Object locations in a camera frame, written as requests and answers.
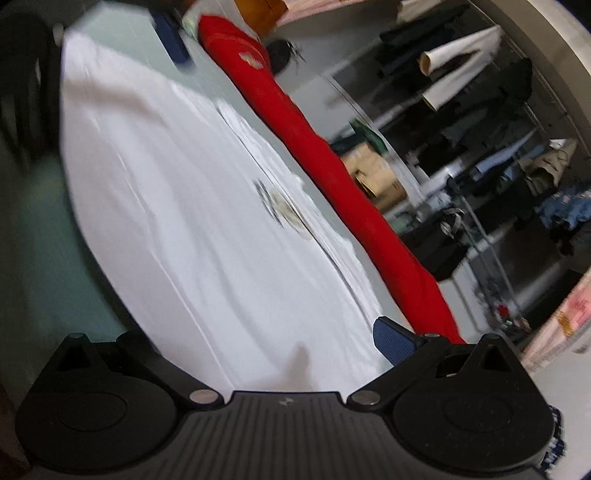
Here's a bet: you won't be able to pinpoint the cardboard box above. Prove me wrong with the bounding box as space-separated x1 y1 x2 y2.
365 171 409 213

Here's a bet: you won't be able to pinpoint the pink curtain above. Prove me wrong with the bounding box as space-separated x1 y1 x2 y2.
277 0 402 26
519 272 591 370

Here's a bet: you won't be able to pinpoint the blue patterned garment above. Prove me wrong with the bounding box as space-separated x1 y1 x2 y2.
536 187 591 232

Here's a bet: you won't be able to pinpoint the black jacket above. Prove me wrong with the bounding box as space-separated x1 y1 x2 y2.
402 208 469 282

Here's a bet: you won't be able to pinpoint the navy star print garment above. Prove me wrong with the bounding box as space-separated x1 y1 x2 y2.
542 404 568 478

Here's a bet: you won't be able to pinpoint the wooden headboard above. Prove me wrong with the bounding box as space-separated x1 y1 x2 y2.
233 0 287 35

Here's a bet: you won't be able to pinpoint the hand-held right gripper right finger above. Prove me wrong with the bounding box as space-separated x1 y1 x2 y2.
346 316 525 411

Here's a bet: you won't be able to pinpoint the beige clothes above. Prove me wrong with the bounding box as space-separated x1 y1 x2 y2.
342 148 393 195

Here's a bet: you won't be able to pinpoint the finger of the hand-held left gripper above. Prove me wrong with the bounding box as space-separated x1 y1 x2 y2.
148 9 192 65

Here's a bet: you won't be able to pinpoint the white t-shirt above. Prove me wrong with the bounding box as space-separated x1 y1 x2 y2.
60 32 398 393

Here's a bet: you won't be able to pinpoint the cream sweater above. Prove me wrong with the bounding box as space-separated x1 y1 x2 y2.
418 25 504 112

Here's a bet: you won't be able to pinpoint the row of dark hanging clothes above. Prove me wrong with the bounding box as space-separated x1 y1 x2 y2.
372 4 591 259

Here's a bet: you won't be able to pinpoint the red rolled quilt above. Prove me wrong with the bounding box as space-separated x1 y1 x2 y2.
198 15 465 344

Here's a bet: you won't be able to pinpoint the black backpack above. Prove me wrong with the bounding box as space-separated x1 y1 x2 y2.
267 39 296 75

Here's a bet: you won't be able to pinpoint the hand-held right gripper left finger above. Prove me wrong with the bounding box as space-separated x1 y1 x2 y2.
55 331 225 411

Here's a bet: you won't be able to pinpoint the beige hanging jacket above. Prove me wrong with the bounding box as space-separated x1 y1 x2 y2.
517 137 578 197

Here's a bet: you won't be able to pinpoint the metal drying rack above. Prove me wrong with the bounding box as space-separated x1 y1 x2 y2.
443 175 532 333

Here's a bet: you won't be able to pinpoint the blue checked bed sheet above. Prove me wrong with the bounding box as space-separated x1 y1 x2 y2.
0 0 222 398

